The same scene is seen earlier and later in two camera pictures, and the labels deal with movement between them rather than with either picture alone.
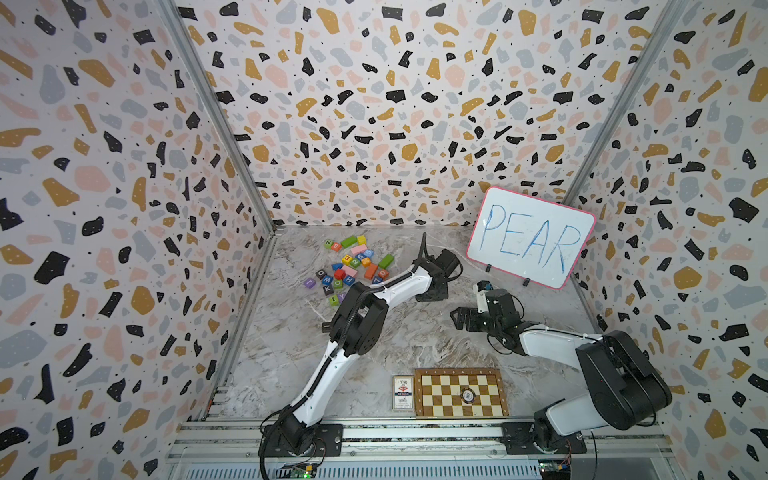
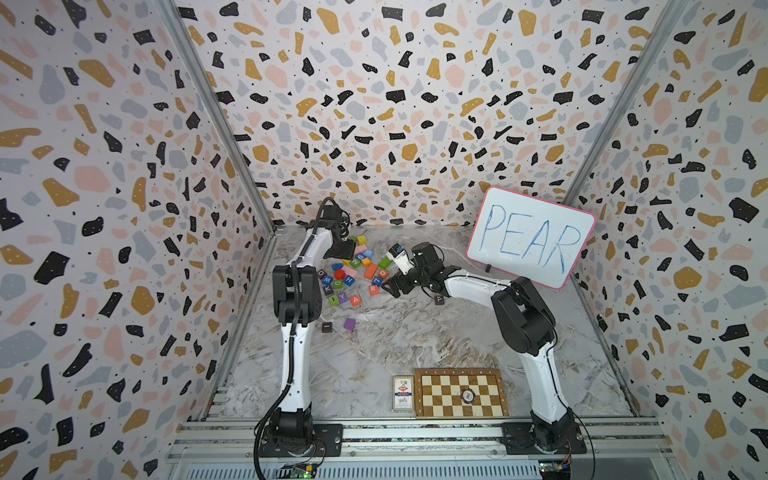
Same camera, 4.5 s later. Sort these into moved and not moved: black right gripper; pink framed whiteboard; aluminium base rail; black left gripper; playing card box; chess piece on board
Moved: black left gripper; black right gripper
Not moved: aluminium base rail; playing card box; pink framed whiteboard; chess piece on board
